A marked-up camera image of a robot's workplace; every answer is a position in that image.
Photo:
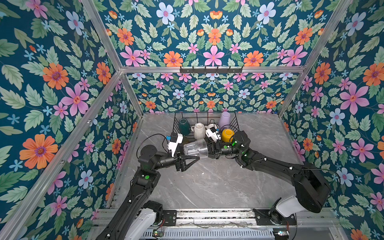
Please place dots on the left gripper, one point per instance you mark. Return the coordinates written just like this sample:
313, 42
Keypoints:
181, 163

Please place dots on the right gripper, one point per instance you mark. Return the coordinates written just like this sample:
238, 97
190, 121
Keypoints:
216, 150

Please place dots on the clear glass cup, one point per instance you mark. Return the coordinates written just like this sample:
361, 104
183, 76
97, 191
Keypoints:
197, 148

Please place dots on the yellow mug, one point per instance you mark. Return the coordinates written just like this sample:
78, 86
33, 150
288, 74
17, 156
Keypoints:
227, 135

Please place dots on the white faceted mug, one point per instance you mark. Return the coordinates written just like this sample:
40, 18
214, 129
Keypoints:
199, 131

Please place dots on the lilac plastic cup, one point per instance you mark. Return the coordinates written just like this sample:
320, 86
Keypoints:
225, 120

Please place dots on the dark green mug white inside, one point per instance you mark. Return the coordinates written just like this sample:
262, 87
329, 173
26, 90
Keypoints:
184, 127

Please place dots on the white mug red inside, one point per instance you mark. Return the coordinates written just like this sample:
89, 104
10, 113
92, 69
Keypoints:
214, 126

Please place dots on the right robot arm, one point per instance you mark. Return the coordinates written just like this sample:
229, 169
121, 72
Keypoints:
311, 187

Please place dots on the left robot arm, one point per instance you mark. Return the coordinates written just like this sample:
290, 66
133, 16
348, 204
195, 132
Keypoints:
137, 213

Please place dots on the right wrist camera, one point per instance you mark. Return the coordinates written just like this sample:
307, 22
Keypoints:
213, 134

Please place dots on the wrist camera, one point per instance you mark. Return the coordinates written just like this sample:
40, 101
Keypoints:
213, 134
174, 140

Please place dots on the black wire dish rack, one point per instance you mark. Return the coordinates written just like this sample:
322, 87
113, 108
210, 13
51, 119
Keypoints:
204, 118

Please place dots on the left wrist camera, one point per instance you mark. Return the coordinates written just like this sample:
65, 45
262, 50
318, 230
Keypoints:
174, 140

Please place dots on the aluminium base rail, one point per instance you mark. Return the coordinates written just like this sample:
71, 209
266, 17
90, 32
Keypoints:
245, 217

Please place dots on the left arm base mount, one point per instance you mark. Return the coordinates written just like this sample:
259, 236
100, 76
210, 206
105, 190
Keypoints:
166, 218

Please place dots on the black hook rail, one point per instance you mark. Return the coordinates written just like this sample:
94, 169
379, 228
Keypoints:
211, 70

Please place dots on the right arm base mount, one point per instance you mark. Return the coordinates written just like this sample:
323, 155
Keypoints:
266, 217

